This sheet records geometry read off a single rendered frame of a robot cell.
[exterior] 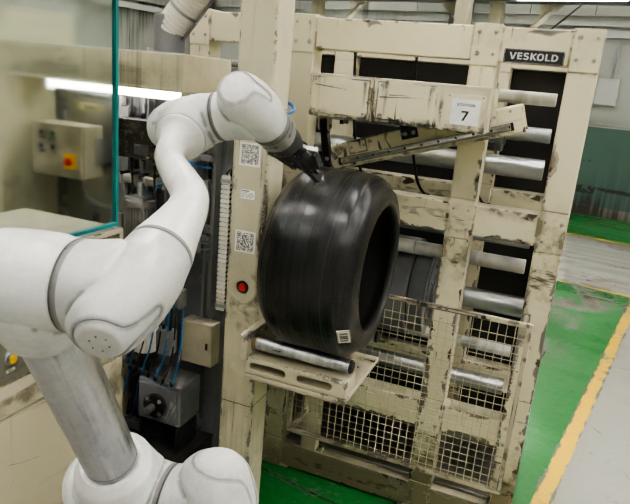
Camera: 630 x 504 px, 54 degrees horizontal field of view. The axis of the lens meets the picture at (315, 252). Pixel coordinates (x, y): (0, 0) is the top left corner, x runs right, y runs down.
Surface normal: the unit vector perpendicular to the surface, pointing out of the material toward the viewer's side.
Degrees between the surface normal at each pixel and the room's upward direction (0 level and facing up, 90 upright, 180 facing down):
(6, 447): 90
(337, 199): 38
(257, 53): 90
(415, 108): 90
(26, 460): 90
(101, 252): 26
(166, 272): 59
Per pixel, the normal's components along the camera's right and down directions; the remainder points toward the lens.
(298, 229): -0.29, -0.29
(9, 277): -0.17, -0.11
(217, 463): 0.19, -0.96
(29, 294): -0.04, 0.16
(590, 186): -0.54, 0.18
